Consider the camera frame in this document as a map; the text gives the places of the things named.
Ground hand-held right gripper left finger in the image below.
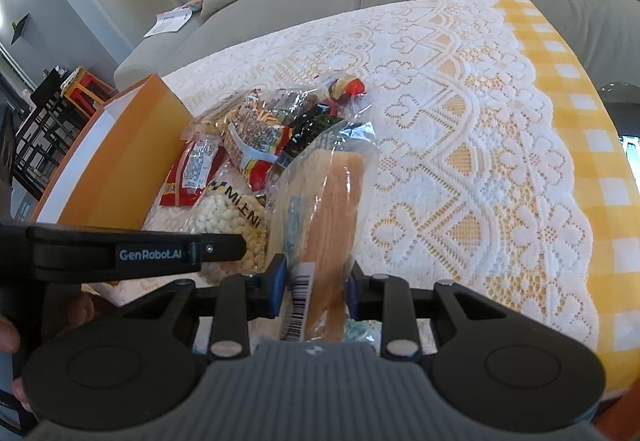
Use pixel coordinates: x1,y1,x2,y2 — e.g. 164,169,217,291
120,253,290,362

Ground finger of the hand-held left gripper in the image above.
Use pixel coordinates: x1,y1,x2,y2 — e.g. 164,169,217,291
191,232,249,267

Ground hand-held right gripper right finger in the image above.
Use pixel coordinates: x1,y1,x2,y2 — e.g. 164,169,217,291
348,265,506,362

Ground clear packet of yellow cake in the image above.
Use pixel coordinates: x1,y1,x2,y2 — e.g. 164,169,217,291
264,120,382,343

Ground orange cardboard box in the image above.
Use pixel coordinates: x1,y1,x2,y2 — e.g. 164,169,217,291
31,74,196,232

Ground clear packet of brown snacks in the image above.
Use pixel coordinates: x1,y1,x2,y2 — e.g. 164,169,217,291
257,88,326,122

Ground person's left hand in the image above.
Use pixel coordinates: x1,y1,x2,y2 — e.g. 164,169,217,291
0,293,97,417

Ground clear packet of white puffs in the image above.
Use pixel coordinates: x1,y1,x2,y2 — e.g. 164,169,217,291
187,178,273,282

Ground red snack packet white label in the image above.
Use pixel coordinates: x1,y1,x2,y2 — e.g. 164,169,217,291
159,134,224,208

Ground dark green snack packet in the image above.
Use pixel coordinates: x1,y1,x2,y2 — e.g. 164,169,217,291
280,104,351,167

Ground red and yellow stool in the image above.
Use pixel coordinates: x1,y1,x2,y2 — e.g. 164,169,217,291
61,68,115,118

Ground black chair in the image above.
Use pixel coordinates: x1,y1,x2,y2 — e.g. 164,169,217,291
14,66,81,199

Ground white lace tablecloth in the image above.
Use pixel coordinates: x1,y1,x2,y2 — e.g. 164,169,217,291
82,0,601,362

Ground clear packet with red pastry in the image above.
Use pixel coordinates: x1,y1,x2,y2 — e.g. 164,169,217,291
312,74,367,107

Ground white paper leaflet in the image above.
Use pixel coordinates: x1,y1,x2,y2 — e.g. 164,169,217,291
144,4,193,39

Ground yellow checked tablecloth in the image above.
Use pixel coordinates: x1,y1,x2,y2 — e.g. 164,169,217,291
487,0,640,357

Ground small dark wall fixture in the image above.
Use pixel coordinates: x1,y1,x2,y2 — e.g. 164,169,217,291
10,14,32,42

